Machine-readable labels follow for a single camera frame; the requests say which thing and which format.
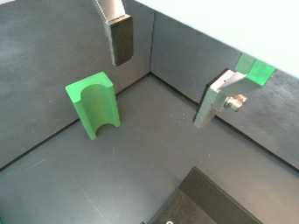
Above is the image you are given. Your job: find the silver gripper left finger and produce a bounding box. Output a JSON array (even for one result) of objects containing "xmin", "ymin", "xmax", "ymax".
[{"xmin": 92, "ymin": 0, "xmax": 133, "ymax": 67}]

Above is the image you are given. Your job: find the green arch block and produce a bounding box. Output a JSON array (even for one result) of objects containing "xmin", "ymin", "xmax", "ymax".
[{"xmin": 65, "ymin": 72, "xmax": 120, "ymax": 140}]

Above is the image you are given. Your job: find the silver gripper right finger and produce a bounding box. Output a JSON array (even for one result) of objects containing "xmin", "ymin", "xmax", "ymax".
[{"xmin": 193, "ymin": 53, "xmax": 276, "ymax": 128}]

